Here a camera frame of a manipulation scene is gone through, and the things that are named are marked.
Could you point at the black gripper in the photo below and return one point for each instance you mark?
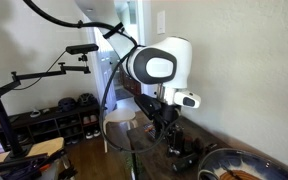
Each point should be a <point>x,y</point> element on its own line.
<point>170,116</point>

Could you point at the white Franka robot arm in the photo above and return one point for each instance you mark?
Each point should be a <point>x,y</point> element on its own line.
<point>157,66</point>

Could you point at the dark wooden console table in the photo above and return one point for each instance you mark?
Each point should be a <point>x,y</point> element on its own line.
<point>150,156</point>

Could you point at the green leafy houseplant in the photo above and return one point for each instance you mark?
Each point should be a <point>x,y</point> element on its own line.
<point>129,165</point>

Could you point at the thin black stick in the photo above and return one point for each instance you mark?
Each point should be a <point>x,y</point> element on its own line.
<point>230,172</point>

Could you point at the white round stool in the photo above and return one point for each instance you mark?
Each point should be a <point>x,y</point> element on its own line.
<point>119,116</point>

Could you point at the dark red wooden cabinet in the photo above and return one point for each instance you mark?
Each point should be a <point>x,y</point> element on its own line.
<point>130,85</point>

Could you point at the blue plate with orange spiral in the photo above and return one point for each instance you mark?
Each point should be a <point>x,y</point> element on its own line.
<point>250,163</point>

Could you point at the pink white shoe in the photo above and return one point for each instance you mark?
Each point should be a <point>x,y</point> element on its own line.
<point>93,118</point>
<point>86,119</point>

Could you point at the black bike helmet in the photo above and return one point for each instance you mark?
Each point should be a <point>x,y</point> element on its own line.
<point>67,104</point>
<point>87,99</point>

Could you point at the white panel door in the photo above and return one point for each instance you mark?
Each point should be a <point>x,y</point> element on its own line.
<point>105,66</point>

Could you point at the dark wooden shoe rack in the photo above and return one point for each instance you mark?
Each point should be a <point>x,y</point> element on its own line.
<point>50,116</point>

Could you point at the light wooden folding table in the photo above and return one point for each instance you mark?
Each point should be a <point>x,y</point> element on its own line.
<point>44,148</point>

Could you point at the black tripod legs bundle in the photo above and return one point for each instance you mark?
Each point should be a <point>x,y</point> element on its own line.
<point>24,166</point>

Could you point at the black stand pole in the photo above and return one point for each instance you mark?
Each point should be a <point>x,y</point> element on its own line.
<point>0,113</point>

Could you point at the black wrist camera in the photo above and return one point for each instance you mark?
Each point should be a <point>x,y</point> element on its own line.
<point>147,106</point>

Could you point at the white light switch plate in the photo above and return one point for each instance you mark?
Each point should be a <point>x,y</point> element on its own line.
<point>161,21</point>

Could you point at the black stereo camera bar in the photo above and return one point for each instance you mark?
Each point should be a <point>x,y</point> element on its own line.
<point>82,49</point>

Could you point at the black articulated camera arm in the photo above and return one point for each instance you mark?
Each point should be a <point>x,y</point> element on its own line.
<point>40,74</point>

